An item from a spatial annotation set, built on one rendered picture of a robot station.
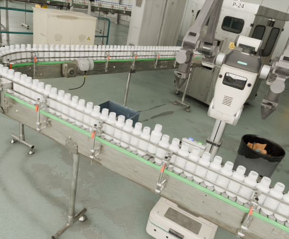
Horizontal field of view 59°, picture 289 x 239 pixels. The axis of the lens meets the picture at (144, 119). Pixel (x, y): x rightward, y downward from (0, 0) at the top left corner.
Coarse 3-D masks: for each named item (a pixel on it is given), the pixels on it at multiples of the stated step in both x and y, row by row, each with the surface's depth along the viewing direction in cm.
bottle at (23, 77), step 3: (21, 75) 176; (24, 75) 179; (21, 78) 176; (24, 78) 177; (21, 81) 177; (24, 81) 177; (21, 87) 178; (21, 90) 179; (24, 93) 180; (21, 96) 181
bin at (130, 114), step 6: (108, 102) 221; (114, 102) 219; (102, 108) 215; (108, 108) 224; (114, 108) 221; (120, 108) 218; (126, 108) 215; (108, 114) 226; (120, 114) 220; (126, 114) 217; (132, 114) 214; (138, 114) 209; (132, 126) 207
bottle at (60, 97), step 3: (60, 90) 166; (60, 93) 164; (63, 93) 165; (57, 96) 165; (60, 96) 164; (63, 96) 166; (57, 99) 164; (60, 99) 164; (57, 102) 165; (57, 105) 166; (60, 105) 166; (57, 108) 167; (60, 108) 167; (57, 114) 169; (60, 114) 169
